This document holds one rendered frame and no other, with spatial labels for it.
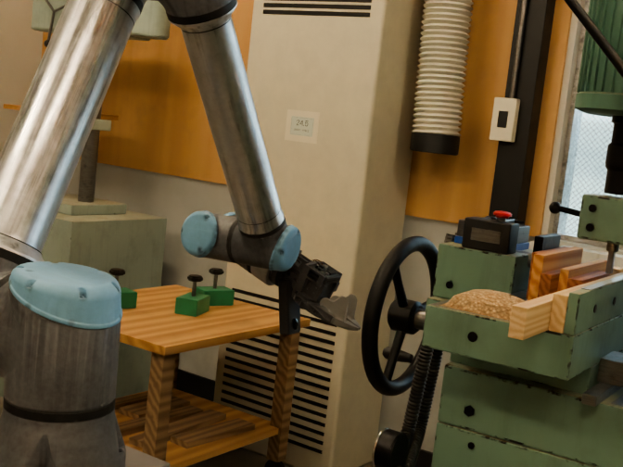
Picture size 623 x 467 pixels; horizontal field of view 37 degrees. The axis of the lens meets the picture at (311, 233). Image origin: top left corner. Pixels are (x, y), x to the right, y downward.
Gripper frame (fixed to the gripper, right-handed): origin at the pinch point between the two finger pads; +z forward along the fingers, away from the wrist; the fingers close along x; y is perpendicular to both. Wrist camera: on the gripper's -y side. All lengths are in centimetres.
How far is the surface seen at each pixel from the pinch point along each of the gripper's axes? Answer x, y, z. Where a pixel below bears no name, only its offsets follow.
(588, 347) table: -33, 31, 46
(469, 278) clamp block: -17.7, 26.5, 22.1
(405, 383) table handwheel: -8.8, 0.9, 17.6
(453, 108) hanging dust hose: 109, 33, -48
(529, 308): -49, 36, 41
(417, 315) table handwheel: -11.2, 13.9, 14.7
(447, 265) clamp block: -17.7, 26.4, 17.7
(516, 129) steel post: 114, 36, -28
